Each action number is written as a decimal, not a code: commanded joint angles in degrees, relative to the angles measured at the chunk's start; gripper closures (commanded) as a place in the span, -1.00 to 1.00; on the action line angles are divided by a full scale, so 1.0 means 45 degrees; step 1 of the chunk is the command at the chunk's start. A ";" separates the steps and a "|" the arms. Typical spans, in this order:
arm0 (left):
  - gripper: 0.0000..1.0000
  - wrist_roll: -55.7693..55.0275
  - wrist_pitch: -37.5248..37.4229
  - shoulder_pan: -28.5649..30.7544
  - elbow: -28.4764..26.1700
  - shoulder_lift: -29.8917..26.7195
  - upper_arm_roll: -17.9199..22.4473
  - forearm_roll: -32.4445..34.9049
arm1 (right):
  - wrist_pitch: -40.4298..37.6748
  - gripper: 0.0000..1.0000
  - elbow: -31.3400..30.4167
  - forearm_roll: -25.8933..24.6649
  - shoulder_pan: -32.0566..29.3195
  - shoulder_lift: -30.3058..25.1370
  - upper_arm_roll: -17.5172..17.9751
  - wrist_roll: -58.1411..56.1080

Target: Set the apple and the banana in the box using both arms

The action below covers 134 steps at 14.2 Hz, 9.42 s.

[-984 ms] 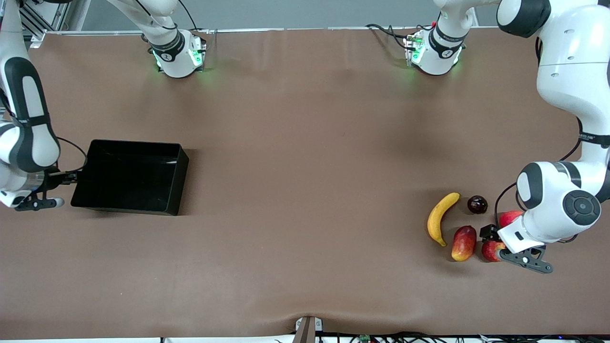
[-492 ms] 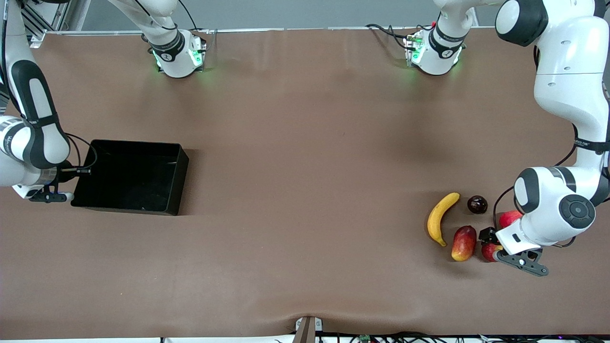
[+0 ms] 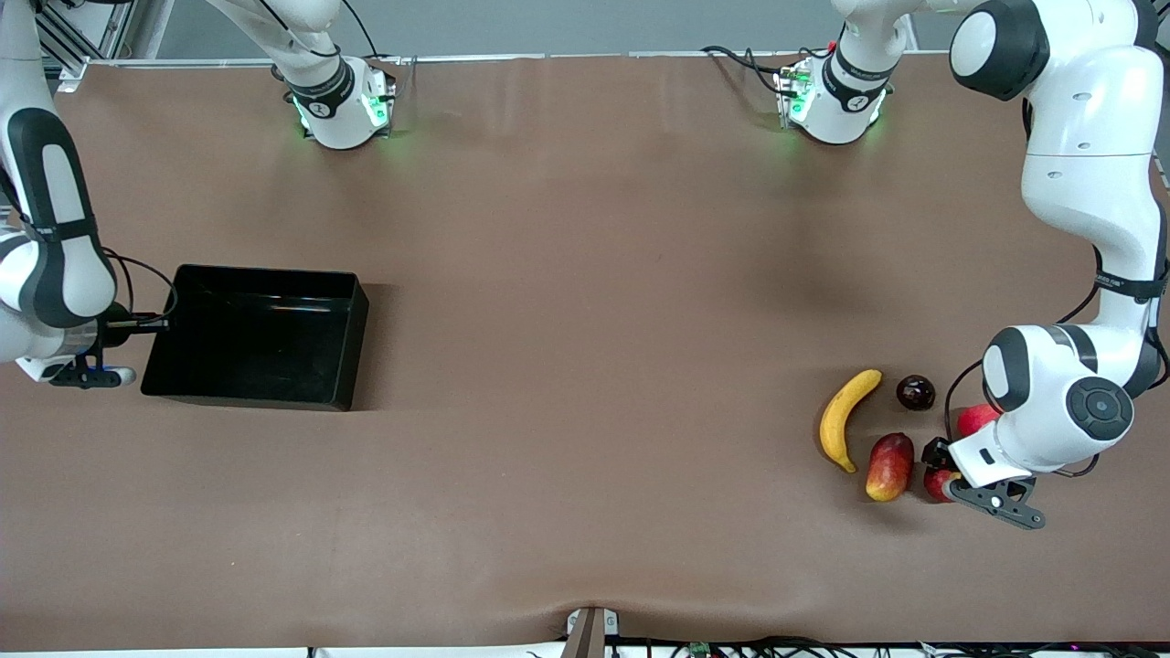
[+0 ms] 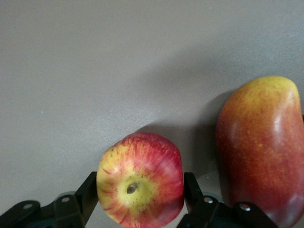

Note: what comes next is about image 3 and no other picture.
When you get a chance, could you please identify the yellow banana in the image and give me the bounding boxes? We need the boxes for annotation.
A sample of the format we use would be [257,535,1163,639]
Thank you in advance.
[819,368,884,474]

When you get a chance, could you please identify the black rectangular plastic box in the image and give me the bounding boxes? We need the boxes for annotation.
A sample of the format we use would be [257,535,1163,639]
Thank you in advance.
[140,264,370,412]

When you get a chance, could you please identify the plain red round fruit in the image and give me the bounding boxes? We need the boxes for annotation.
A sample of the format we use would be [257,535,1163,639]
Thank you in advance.
[957,403,1002,440]

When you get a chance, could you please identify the red yellow mango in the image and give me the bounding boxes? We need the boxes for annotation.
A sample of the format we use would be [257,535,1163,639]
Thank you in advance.
[865,432,916,503]

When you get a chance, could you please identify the dark purple plum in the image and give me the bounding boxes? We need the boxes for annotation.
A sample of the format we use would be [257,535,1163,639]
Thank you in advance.
[895,375,937,412]

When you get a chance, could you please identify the aluminium frame with black struts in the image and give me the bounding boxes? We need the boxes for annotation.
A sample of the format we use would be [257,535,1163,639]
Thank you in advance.
[37,0,138,92]

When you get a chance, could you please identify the black cable at arm base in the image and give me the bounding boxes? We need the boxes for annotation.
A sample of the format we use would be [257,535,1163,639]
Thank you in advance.
[701,44,789,94]
[343,0,383,60]

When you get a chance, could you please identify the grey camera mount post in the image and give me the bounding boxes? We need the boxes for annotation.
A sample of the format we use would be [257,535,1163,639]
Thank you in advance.
[564,605,621,658]

